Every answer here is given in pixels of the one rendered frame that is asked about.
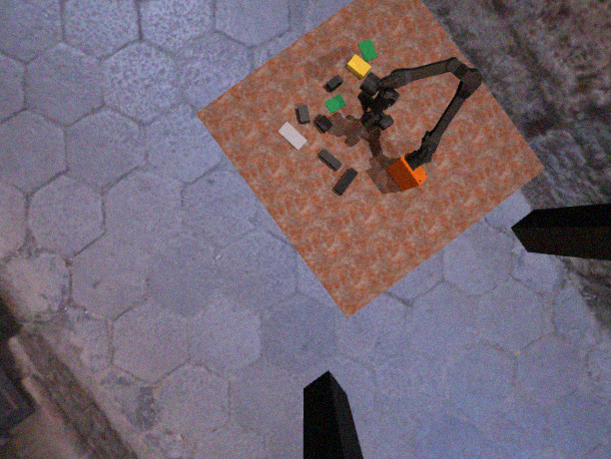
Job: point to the yellow rectangular block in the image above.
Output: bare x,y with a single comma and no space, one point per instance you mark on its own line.
358,66

